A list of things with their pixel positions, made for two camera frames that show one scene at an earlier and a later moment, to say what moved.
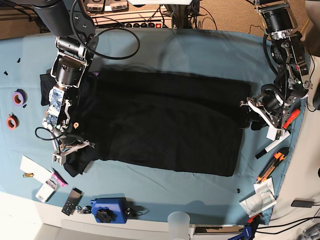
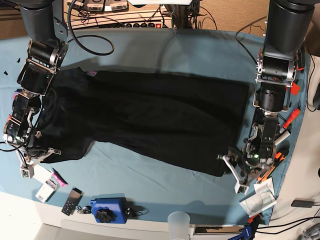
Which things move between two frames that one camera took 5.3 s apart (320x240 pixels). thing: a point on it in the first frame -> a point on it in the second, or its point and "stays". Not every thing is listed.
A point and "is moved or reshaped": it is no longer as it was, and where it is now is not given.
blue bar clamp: (248, 230) stays
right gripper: (74, 164) -> (33, 155)
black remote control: (73, 201) stays
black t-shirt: (178, 123) is moved or reshaped
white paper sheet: (40, 173) stays
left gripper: (272, 107) -> (243, 173)
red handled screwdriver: (293, 116) stays
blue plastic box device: (110, 210) stays
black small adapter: (302, 203) stays
